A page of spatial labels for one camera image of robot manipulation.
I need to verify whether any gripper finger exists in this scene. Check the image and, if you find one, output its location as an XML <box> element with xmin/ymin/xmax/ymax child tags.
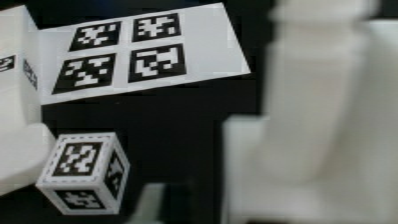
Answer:
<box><xmin>124</xmin><ymin>183</ymin><xmax>193</xmax><ymax>224</ymax></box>

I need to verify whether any white tagged cube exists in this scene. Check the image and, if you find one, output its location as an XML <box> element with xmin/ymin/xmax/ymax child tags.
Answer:
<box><xmin>35</xmin><ymin>132</ymin><xmax>129</xmax><ymax>215</ymax></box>

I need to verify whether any white seat block with pegs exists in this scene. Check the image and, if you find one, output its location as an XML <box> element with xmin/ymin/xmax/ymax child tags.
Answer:
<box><xmin>220</xmin><ymin>0</ymin><xmax>398</xmax><ymax>224</ymax></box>

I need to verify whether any white chair back frame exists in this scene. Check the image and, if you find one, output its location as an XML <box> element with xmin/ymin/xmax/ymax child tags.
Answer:
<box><xmin>0</xmin><ymin>5</ymin><xmax>54</xmax><ymax>197</ymax></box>

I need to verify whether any white chair seat plate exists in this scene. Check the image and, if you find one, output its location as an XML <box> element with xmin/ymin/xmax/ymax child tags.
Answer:
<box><xmin>38</xmin><ymin>3</ymin><xmax>250</xmax><ymax>105</ymax></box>

